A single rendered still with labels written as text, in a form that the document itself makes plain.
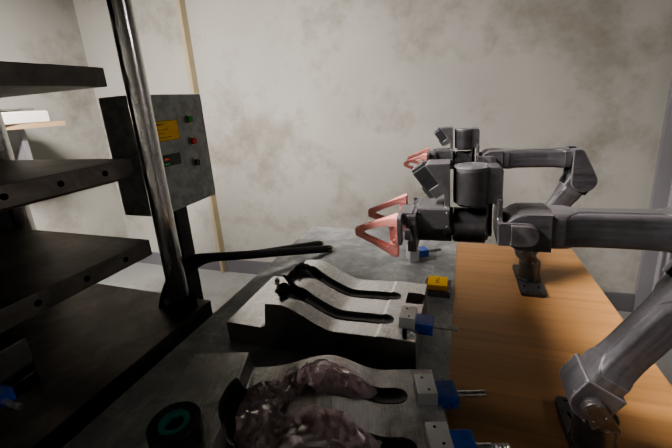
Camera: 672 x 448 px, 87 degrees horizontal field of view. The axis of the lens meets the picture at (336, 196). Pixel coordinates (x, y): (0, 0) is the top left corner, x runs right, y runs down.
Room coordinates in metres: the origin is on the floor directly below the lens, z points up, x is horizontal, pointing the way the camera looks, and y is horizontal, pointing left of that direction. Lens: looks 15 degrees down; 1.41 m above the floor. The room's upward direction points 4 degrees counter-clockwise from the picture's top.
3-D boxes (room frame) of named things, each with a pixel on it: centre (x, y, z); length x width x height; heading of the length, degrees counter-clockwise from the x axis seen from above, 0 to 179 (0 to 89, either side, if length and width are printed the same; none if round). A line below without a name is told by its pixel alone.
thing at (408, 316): (0.73, -0.20, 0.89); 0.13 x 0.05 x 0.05; 70
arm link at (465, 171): (0.53, -0.25, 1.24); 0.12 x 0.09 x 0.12; 71
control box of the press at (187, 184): (1.32, 0.62, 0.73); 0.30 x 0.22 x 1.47; 160
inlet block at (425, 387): (0.56, -0.19, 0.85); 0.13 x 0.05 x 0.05; 87
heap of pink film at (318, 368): (0.52, 0.08, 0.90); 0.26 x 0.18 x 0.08; 87
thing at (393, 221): (0.56, -0.08, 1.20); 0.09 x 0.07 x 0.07; 71
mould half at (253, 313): (0.88, 0.04, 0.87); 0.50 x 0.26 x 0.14; 70
